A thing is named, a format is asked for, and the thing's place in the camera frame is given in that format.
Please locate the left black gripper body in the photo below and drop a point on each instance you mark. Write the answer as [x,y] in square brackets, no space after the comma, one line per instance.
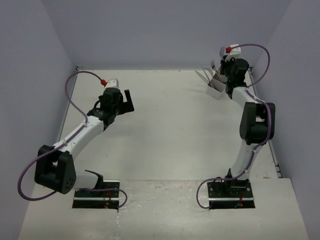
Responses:
[118,108]

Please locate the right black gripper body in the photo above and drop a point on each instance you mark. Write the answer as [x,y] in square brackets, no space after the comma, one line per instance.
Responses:
[226,68]

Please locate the black handled fork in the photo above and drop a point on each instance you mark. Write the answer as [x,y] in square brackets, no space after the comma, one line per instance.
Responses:
[210,70]

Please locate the black handled knife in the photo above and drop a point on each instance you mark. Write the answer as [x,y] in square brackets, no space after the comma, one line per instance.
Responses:
[208,74]

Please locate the green handled knife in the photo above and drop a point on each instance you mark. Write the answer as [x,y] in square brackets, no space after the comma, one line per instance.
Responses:
[204,77]

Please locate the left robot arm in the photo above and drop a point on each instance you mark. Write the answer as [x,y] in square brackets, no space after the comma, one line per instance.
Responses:
[55,167]

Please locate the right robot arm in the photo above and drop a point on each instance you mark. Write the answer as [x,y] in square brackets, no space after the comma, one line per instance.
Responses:
[257,124]

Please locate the white divided utensil container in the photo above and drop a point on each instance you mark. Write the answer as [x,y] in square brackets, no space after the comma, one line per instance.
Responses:
[215,89]

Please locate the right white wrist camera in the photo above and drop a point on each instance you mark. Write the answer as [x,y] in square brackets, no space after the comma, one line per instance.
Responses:
[232,52]

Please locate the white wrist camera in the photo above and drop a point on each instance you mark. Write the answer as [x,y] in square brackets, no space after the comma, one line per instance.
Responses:
[112,83]
[232,52]

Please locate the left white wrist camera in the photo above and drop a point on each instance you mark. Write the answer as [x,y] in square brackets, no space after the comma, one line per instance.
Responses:
[112,83]

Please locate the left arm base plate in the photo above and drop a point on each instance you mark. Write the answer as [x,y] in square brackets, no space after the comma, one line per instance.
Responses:
[96,200]

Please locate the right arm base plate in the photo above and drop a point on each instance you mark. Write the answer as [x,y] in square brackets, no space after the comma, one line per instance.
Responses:
[235,194]

